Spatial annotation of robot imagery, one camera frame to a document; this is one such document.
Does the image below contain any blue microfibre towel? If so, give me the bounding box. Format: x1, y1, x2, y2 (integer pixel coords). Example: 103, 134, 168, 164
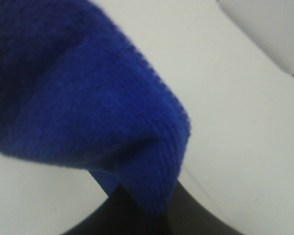
0, 0, 190, 234

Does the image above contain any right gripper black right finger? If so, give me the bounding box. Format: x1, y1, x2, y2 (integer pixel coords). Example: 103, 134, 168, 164
163, 183, 232, 235

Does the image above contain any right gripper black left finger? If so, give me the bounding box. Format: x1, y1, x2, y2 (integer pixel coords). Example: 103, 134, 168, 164
61, 184, 154, 235

